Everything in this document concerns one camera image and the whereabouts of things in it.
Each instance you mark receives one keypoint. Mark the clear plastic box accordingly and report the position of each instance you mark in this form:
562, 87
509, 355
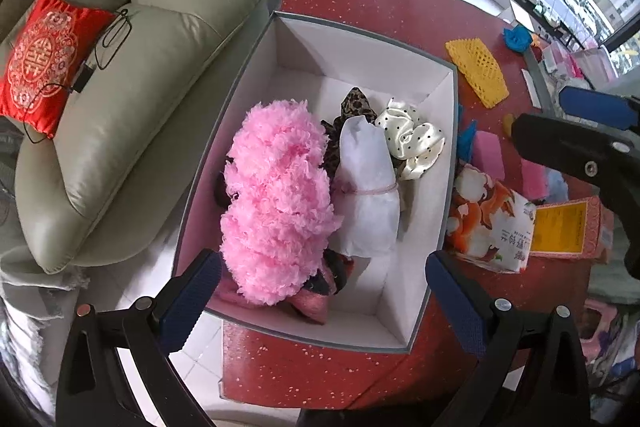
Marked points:
560, 59

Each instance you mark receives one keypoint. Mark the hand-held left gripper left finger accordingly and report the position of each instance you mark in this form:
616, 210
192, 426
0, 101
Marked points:
192, 302

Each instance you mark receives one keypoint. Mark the orange print tissue pack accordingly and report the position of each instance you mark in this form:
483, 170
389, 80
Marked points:
485, 217

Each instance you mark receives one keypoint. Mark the leopard print cloth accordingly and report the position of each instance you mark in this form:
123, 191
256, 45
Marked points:
355, 104

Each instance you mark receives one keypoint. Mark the yellow foam net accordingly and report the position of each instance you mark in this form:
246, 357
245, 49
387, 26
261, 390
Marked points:
477, 69

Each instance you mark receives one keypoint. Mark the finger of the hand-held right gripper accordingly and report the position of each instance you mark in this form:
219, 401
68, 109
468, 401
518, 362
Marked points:
560, 147
595, 104

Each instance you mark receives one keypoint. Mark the pink fuzzy towel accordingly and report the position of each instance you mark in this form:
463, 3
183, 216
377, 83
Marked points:
534, 181

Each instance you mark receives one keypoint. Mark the pink plastic stool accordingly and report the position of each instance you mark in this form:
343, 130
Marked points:
600, 322

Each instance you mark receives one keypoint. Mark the white storage box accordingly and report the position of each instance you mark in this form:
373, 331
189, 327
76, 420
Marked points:
320, 57

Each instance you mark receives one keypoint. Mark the magenta knit square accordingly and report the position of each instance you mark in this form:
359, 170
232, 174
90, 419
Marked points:
487, 154

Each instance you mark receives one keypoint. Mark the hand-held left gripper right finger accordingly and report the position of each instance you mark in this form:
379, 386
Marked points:
457, 302

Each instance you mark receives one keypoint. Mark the grey tray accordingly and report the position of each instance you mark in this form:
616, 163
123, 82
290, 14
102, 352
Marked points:
537, 89

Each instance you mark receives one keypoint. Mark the red embroidered cushion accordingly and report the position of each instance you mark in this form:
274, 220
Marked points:
45, 62

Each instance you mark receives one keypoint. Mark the beige leather sofa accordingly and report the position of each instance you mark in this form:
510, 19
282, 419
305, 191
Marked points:
125, 107

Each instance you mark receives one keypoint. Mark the cream polka dot scrunchie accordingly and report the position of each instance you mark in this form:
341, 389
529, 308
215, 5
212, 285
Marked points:
410, 137

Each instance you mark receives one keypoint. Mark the pink navy striped knit hat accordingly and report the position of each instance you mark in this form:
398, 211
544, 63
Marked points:
312, 304

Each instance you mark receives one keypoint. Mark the white bundle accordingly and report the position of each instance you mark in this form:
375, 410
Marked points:
365, 187

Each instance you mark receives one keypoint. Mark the pink tissue box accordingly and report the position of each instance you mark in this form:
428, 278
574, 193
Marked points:
565, 227

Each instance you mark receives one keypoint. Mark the pink fluffy plush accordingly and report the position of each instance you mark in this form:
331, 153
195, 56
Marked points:
275, 197

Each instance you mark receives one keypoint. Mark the yellow striped knit item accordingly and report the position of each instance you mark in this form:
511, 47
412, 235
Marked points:
509, 125

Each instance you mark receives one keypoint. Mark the light blue fluffy cloth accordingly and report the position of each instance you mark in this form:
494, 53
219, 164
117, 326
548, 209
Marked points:
556, 187

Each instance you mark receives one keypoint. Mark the teal blue cloth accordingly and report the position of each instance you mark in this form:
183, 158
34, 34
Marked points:
517, 38

